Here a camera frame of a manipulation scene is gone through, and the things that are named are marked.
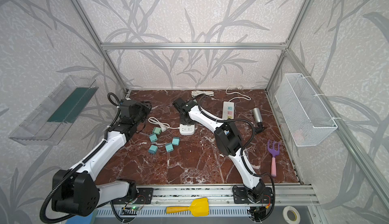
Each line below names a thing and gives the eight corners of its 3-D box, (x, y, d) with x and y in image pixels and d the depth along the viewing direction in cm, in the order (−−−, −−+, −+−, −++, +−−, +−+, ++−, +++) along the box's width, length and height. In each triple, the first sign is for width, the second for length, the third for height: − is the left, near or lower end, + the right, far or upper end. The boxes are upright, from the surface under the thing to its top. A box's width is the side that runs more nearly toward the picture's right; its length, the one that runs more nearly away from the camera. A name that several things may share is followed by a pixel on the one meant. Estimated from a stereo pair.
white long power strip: (222, 119, 105) (222, 116, 103) (223, 103, 114) (223, 100, 112) (233, 120, 105) (233, 118, 102) (233, 104, 114) (233, 101, 111)
